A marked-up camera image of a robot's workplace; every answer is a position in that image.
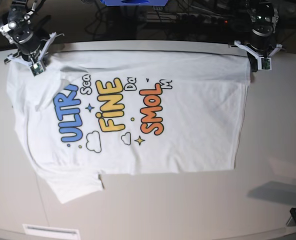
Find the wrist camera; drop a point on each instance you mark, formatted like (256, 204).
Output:
(37, 68)
(266, 64)

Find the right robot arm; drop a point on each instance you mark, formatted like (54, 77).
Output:
(19, 17)

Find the white paper label sheet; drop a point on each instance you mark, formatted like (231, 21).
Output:
(51, 232)

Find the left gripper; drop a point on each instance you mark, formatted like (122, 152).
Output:
(261, 44)

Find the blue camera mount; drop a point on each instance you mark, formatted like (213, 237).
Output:
(110, 3)

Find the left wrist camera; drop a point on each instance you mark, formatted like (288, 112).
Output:
(266, 64)

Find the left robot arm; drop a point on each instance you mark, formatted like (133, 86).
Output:
(259, 21)

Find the white printed T-shirt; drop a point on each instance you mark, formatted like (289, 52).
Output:
(94, 113)

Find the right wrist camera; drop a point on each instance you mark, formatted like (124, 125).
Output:
(37, 68)

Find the black power strip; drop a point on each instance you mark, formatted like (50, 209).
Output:
(178, 17)

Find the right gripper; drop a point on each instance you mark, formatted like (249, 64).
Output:
(32, 46)

